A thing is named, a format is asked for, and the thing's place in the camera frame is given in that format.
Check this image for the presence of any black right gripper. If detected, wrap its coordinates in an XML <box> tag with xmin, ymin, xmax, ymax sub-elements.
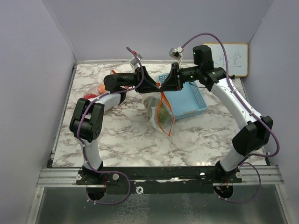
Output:
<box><xmin>158</xmin><ymin>63</ymin><xmax>201</xmax><ymax>92</ymax></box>

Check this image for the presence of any small whiteboard with stand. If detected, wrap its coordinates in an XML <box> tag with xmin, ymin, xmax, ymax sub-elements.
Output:
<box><xmin>204</xmin><ymin>42</ymin><xmax>249</xmax><ymax>77</ymax></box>

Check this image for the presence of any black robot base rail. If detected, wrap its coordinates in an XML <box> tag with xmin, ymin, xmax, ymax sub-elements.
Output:
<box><xmin>76</xmin><ymin>164</ymin><xmax>242</xmax><ymax>195</ymax></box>

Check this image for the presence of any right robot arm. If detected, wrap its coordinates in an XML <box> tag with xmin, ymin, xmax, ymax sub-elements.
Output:
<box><xmin>160</xmin><ymin>45</ymin><xmax>273</xmax><ymax>182</ymax></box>

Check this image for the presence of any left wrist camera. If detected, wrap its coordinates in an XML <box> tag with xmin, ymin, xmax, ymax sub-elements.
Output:
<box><xmin>129</xmin><ymin>51</ymin><xmax>143</xmax><ymax>72</ymax></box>

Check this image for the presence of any light blue plastic basket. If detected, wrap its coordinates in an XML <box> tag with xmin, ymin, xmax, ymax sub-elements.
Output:
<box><xmin>164</xmin><ymin>82</ymin><xmax>207</xmax><ymax>120</ymax></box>

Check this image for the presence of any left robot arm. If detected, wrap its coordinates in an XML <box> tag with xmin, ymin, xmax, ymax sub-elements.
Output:
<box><xmin>70</xmin><ymin>66</ymin><xmax>158</xmax><ymax>184</ymax></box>

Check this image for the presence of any bright red apple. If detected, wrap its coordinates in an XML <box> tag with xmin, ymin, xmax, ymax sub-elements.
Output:
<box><xmin>83</xmin><ymin>93</ymin><xmax>97</xmax><ymax>99</ymax></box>

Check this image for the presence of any pink peach with leaf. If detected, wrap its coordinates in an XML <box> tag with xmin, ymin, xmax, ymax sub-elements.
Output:
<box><xmin>98</xmin><ymin>84</ymin><xmax>106</xmax><ymax>95</ymax></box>

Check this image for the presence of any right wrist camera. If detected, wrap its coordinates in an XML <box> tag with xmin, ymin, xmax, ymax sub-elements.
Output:
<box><xmin>169</xmin><ymin>47</ymin><xmax>184</xmax><ymax>67</ymax></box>

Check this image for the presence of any clear zip bag orange zipper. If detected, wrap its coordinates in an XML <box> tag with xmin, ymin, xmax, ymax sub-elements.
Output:
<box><xmin>83</xmin><ymin>69</ymin><xmax>128</xmax><ymax>103</ymax></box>

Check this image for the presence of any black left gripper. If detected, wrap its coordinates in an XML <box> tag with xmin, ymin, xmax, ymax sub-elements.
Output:
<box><xmin>118</xmin><ymin>66</ymin><xmax>160</xmax><ymax>93</ymax></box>

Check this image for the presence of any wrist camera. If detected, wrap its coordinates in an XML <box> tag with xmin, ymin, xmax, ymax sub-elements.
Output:
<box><xmin>129</xmin><ymin>51</ymin><xmax>143</xmax><ymax>72</ymax></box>
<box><xmin>169</xmin><ymin>47</ymin><xmax>184</xmax><ymax>67</ymax></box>

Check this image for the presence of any green netted melon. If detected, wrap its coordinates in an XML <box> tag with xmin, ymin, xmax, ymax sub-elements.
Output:
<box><xmin>143</xmin><ymin>96</ymin><xmax>171</xmax><ymax>125</ymax></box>

